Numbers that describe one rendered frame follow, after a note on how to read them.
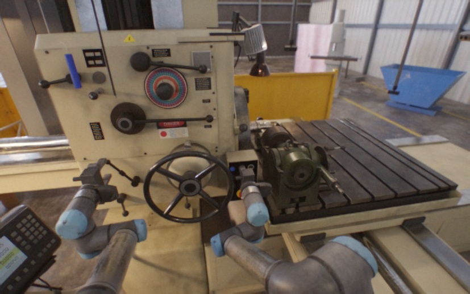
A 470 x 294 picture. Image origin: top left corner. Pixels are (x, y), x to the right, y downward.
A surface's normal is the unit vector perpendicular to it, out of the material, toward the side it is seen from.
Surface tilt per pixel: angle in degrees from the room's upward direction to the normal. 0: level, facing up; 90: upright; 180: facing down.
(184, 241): 0
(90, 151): 90
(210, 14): 90
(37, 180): 90
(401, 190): 0
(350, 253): 13
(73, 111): 90
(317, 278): 24
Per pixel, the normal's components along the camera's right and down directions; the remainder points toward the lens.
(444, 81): -0.79, 0.29
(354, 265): 0.28, -0.52
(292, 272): -0.47, -0.83
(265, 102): 0.17, 0.47
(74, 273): 0.00, -0.88
